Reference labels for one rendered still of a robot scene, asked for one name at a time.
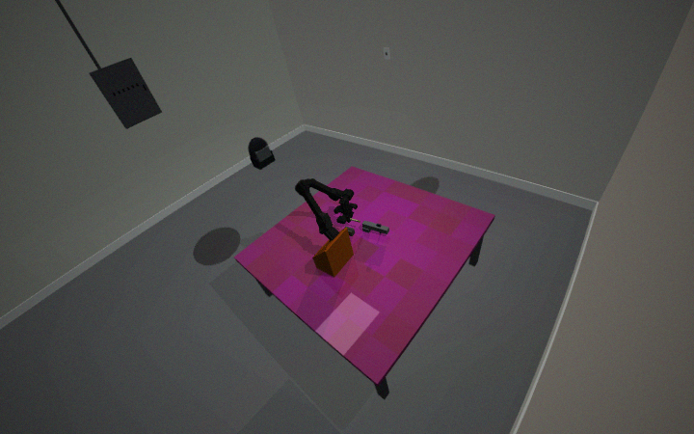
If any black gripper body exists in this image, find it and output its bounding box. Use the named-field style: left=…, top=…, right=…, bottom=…
left=336, top=203, right=358, bottom=224

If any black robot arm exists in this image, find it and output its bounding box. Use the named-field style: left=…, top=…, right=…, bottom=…
left=295, top=178, right=354, bottom=241

